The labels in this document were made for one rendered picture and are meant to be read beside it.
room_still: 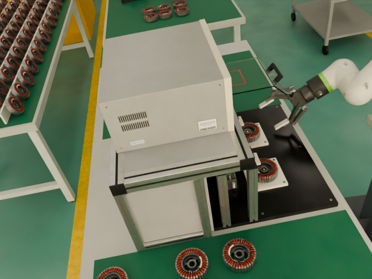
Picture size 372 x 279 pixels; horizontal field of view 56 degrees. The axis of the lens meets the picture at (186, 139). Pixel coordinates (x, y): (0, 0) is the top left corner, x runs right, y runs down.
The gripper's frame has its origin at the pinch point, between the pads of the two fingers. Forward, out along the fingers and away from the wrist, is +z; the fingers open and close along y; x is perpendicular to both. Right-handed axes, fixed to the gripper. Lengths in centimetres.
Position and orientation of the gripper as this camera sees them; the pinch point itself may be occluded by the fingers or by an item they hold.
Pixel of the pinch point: (269, 116)
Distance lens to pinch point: 160.4
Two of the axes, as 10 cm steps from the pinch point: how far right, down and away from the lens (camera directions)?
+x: 0.1, -5.4, 8.4
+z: -7.9, 5.1, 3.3
